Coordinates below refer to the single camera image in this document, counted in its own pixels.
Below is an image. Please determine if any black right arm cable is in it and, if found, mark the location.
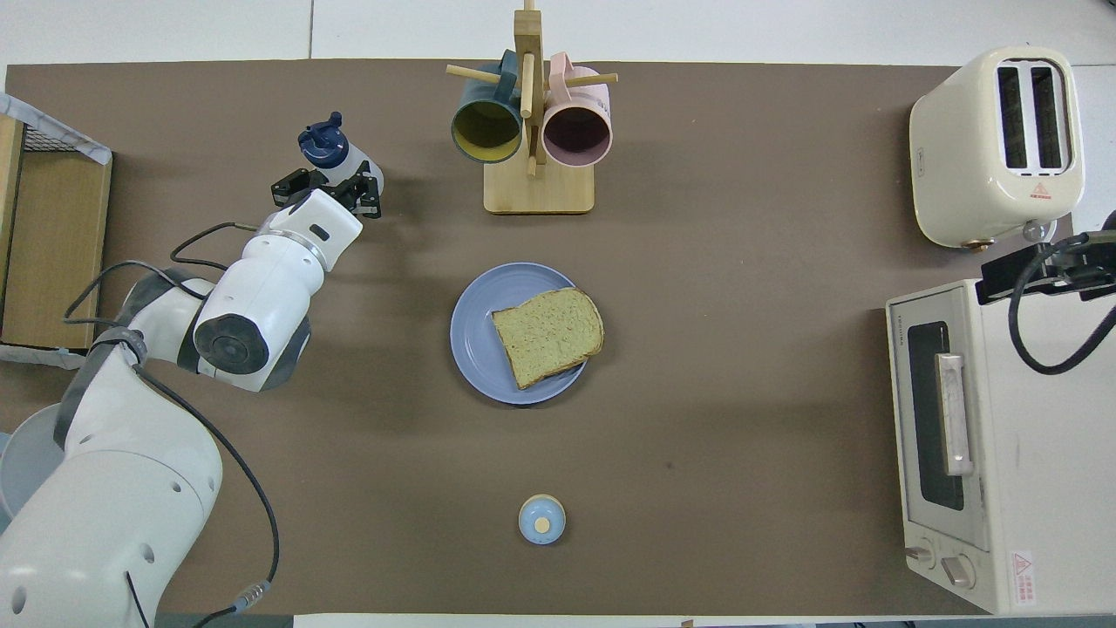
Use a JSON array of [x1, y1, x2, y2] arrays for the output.
[[1009, 234, 1116, 376]]

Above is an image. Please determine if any blue round plate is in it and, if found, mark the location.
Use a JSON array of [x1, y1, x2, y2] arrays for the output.
[[449, 263, 593, 406]]

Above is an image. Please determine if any pink mug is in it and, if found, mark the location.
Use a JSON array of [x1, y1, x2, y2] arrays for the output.
[[541, 51, 614, 169]]

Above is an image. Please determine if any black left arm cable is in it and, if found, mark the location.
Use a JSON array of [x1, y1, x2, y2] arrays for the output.
[[63, 222, 282, 628]]

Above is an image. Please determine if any pale cloth strip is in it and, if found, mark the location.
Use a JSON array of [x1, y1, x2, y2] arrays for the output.
[[0, 343, 88, 371]]

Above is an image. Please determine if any brown table mat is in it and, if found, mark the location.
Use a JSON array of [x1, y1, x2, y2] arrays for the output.
[[0, 59, 1075, 617]]

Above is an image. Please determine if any grey round plate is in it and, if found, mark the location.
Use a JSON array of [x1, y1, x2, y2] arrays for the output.
[[0, 403, 66, 524]]

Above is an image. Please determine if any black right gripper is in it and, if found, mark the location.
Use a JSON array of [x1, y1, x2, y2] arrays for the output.
[[976, 209, 1116, 305]]

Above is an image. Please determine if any small blue jar wooden knob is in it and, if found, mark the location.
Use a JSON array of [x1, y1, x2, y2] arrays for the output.
[[518, 494, 567, 546]]

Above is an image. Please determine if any toasted bread slice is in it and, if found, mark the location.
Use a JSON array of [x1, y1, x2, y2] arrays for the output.
[[491, 287, 605, 391]]

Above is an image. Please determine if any wooden mug tree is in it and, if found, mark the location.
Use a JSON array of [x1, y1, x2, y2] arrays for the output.
[[446, 0, 619, 215]]

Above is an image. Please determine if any dark teal mug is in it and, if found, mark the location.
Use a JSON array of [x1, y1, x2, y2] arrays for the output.
[[450, 50, 524, 165]]

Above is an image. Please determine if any white toaster oven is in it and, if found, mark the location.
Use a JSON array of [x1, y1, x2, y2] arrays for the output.
[[885, 279, 1116, 616]]

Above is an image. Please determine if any translucent squeeze bottle blue cap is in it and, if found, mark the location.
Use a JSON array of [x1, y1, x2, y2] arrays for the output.
[[298, 112, 376, 188]]

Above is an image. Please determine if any cream two-slot toaster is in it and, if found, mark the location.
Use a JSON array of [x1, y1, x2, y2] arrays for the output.
[[908, 45, 1085, 249]]

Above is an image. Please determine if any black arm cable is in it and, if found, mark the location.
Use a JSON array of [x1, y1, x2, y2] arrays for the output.
[[1009, 234, 1116, 376], [63, 222, 282, 628]]

